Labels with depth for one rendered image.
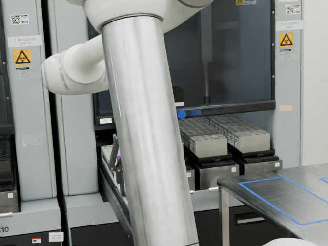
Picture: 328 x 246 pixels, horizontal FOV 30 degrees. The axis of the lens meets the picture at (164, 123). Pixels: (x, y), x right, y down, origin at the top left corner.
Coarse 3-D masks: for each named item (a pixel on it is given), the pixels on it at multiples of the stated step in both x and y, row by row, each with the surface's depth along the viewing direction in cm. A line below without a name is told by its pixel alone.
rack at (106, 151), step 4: (104, 148) 204; (108, 148) 203; (104, 152) 199; (108, 152) 199; (104, 156) 198; (108, 156) 194; (104, 160) 203; (108, 160) 190; (116, 160) 189; (104, 164) 200; (108, 164) 198; (108, 168) 194; (108, 172) 193; (112, 172) 196; (112, 176) 186; (112, 180) 186; (116, 184) 180
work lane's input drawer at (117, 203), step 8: (104, 168) 198; (104, 176) 194; (104, 184) 191; (112, 184) 182; (112, 192) 178; (112, 200) 177; (120, 200) 169; (120, 208) 165; (120, 216) 165; (128, 216) 158; (120, 224) 166; (128, 224) 154; (128, 232) 154; (128, 240) 155
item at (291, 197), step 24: (288, 168) 189; (312, 168) 188; (240, 192) 169; (264, 192) 168; (288, 192) 167; (312, 192) 167; (264, 216) 154; (288, 216) 150; (312, 216) 150; (312, 240) 136
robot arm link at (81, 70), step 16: (176, 0) 115; (176, 16) 122; (80, 48) 142; (96, 48) 137; (48, 64) 149; (64, 64) 147; (80, 64) 143; (96, 64) 143; (48, 80) 149; (64, 80) 148; (80, 80) 147; (96, 80) 148
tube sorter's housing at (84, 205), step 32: (64, 0) 184; (64, 32) 186; (288, 64) 206; (64, 96) 190; (288, 96) 208; (64, 128) 192; (96, 128) 256; (288, 128) 211; (64, 160) 194; (96, 160) 197; (288, 160) 213; (64, 192) 196; (96, 192) 200; (64, 224) 211; (96, 224) 191; (256, 224) 205
